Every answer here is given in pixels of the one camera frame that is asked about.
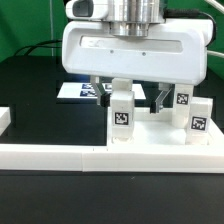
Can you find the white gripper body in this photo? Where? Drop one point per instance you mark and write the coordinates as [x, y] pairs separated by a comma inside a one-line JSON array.
[[136, 39]]

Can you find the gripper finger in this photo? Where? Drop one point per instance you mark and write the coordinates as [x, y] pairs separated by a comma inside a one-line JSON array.
[[157, 104], [103, 98]]

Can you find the white square table top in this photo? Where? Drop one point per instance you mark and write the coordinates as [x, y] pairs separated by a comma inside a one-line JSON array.
[[150, 130]]

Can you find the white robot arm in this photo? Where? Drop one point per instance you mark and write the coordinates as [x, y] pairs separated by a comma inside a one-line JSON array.
[[139, 40]]

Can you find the white base tag plate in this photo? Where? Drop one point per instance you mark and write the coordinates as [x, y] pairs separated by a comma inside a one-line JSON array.
[[76, 90]]

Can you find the white U-shaped obstacle fence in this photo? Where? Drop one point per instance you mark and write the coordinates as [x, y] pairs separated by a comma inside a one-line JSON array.
[[193, 159]]

